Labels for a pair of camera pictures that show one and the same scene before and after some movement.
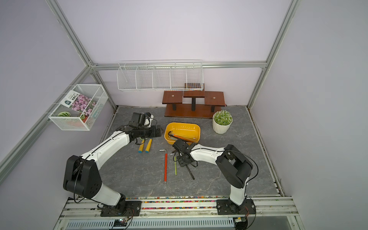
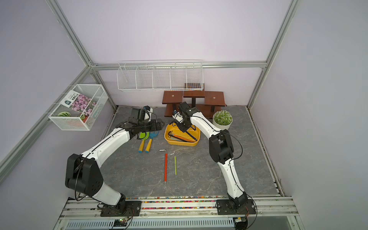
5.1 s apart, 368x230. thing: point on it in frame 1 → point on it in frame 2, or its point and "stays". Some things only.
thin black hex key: x=171 y=135 stays
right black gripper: x=180 y=162 → x=183 y=127
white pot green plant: x=221 y=121 stays
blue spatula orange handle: x=149 y=145 stays
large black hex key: x=189 y=172 → x=191 y=136
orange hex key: x=183 y=138 stays
